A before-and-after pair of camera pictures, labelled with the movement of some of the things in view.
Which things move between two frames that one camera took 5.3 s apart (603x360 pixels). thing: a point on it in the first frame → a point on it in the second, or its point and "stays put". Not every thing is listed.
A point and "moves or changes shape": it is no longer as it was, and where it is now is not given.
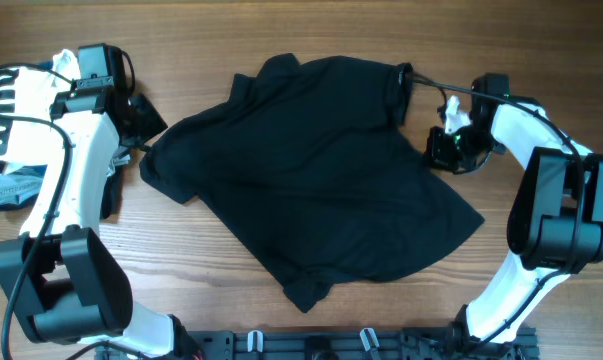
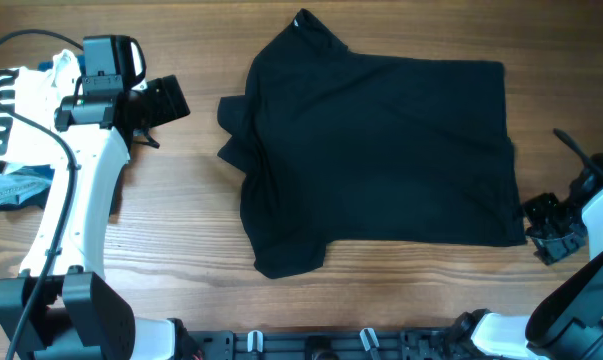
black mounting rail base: [351, 343] stays put
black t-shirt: [315, 163] moves or changes shape
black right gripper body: [464, 146] → [557, 228]
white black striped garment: [16, 115] stays put
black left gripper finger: [143, 120] → [166, 100]
